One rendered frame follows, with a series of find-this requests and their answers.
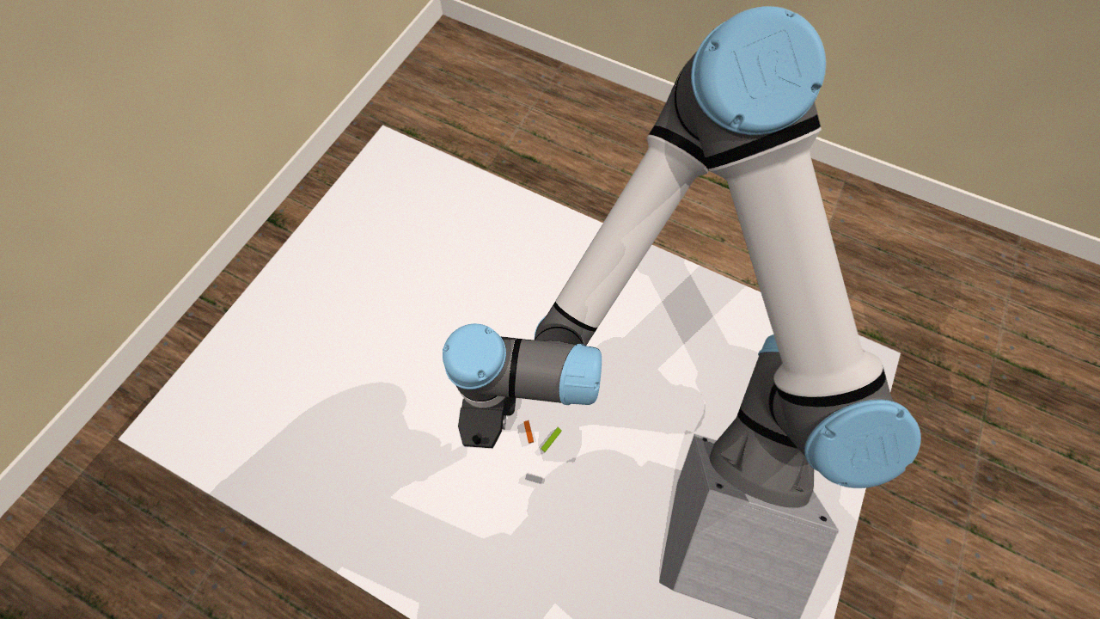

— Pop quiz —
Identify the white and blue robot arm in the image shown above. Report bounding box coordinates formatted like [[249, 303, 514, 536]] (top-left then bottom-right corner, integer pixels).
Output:
[[443, 5, 921, 508]]

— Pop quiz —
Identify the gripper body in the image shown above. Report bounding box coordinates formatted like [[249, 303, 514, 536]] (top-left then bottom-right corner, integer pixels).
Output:
[[458, 390, 516, 449]]

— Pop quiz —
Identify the lime green rod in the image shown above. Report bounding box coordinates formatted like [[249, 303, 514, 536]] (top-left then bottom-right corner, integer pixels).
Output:
[[541, 427, 562, 452]]

